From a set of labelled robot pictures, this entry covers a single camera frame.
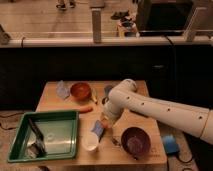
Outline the yellow red apple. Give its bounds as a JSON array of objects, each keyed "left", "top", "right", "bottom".
[{"left": 101, "top": 119, "right": 109, "bottom": 129}]

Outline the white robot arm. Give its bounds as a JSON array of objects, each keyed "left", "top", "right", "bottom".
[{"left": 103, "top": 79, "right": 213, "bottom": 145}]

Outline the small metal cup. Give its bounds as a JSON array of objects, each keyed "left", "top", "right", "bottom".
[{"left": 102, "top": 97, "right": 108, "bottom": 105}]

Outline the white paper cup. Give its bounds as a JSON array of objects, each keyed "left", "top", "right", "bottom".
[{"left": 82, "top": 132, "right": 99, "bottom": 153}]

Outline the small metal clip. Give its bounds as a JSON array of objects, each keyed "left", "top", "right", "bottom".
[{"left": 111, "top": 138, "right": 121, "bottom": 147}]

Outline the orange carrot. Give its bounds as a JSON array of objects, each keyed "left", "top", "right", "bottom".
[{"left": 78, "top": 106, "right": 93, "bottom": 114}]

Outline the purple bowl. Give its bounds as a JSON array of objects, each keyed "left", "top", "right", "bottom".
[{"left": 121, "top": 127, "right": 151, "bottom": 160}]

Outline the orange brown bowl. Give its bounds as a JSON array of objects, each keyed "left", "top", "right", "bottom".
[{"left": 70, "top": 82, "right": 91, "bottom": 101}]

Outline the clear plastic bag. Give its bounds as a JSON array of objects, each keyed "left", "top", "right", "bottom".
[{"left": 56, "top": 81, "right": 70, "bottom": 100}]

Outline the green plastic tray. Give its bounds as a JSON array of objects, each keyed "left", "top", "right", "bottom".
[{"left": 7, "top": 110, "right": 79, "bottom": 163}]

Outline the black spatula in tray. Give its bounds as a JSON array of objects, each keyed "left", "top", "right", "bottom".
[{"left": 27, "top": 118, "right": 46, "bottom": 158}]

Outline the black monitor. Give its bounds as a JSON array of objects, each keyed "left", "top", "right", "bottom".
[{"left": 136, "top": 0, "right": 193, "bottom": 35}]

